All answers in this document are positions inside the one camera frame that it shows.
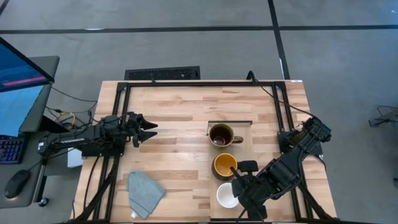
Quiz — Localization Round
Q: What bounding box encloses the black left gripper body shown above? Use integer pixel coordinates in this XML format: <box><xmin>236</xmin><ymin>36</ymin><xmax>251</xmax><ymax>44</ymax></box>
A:
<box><xmin>125</xmin><ymin>111</ymin><xmax>142</xmax><ymax>144</ymax></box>

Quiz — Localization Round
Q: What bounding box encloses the black computer mouse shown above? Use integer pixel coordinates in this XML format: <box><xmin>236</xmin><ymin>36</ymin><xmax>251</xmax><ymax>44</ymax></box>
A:
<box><xmin>4</xmin><ymin>169</ymin><xmax>31</xmax><ymax>200</ymax></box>

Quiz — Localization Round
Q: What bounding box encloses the black floor vent grate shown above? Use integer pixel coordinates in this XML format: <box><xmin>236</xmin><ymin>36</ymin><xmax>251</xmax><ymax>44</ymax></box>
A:
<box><xmin>124</xmin><ymin>65</ymin><xmax>201</xmax><ymax>81</ymax></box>

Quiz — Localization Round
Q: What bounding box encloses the wooden shelf with black legs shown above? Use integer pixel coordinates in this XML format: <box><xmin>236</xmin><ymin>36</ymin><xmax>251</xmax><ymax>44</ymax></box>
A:
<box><xmin>206</xmin><ymin>120</ymin><xmax>266</xmax><ymax>222</ymax></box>

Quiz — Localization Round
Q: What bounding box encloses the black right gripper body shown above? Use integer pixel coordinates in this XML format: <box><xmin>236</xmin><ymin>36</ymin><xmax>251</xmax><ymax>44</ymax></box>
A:
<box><xmin>241</xmin><ymin>174</ymin><xmax>274</xmax><ymax>220</ymax></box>

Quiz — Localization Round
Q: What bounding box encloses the black keyboard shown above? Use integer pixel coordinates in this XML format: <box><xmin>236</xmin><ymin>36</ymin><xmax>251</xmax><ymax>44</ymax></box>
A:
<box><xmin>0</xmin><ymin>134</ymin><xmax>25</xmax><ymax>165</ymax></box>

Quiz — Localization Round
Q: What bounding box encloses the yellow mug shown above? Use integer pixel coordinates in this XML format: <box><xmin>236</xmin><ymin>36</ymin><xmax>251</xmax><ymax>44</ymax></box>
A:
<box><xmin>211</xmin><ymin>152</ymin><xmax>239</xmax><ymax>182</ymax></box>

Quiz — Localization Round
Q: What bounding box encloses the black desk cable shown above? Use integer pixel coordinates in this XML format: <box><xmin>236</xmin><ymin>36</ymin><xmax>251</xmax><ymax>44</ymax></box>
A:
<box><xmin>50</xmin><ymin>86</ymin><xmax>98</xmax><ymax>103</ymax></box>

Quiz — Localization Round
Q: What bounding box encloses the grey desk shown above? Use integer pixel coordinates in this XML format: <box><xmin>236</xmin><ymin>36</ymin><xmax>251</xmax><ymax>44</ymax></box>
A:
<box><xmin>0</xmin><ymin>55</ymin><xmax>60</xmax><ymax>209</ymax></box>

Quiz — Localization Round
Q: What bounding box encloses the grey cloth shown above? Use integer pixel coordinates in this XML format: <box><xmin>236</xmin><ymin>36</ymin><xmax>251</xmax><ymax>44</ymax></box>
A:
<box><xmin>126</xmin><ymin>170</ymin><xmax>166</xmax><ymax>220</ymax></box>

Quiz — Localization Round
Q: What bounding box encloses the large teal brown mug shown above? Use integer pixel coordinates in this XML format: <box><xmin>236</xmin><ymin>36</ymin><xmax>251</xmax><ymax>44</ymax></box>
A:
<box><xmin>208</xmin><ymin>123</ymin><xmax>244</xmax><ymax>148</ymax></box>

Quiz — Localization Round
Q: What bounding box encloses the small white cup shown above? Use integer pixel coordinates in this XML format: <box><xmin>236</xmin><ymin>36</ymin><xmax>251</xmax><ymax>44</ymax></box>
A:
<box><xmin>216</xmin><ymin>182</ymin><xmax>240</xmax><ymax>209</ymax></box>

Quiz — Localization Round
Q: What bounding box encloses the white box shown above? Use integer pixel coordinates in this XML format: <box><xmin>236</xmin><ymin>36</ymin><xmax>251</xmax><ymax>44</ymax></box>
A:
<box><xmin>67</xmin><ymin>147</ymin><xmax>84</xmax><ymax>169</ymax></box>

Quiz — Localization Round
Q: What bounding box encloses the black floor cable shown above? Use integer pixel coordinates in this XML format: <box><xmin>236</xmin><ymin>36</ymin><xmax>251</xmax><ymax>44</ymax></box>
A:
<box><xmin>376</xmin><ymin>105</ymin><xmax>398</xmax><ymax>118</ymax></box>

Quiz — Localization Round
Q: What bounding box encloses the yellow cable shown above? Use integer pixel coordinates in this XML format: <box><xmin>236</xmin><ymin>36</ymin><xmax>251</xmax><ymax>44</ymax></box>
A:
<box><xmin>53</xmin><ymin>111</ymin><xmax>77</xmax><ymax>130</ymax></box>

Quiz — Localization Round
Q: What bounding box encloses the computer monitor with blue screen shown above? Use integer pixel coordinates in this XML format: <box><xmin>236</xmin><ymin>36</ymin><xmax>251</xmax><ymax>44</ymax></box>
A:
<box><xmin>0</xmin><ymin>36</ymin><xmax>56</xmax><ymax>93</ymax></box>

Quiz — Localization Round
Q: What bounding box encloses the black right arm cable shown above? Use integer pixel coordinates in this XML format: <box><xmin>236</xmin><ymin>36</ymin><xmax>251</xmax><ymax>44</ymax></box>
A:
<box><xmin>260</xmin><ymin>86</ymin><xmax>315</xmax><ymax>118</ymax></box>

